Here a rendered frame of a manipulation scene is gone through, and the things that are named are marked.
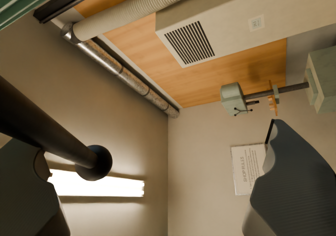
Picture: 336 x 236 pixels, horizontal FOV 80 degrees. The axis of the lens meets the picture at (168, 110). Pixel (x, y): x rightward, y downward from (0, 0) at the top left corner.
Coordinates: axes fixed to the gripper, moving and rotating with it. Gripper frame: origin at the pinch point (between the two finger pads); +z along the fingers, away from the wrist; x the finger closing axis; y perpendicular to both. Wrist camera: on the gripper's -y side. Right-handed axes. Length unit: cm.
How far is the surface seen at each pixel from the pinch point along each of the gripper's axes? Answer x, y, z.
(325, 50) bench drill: 151, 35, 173
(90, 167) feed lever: -6.1, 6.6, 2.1
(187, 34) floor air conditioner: 20, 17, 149
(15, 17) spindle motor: -10.9, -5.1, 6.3
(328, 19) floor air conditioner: 116, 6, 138
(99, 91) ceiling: -66, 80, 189
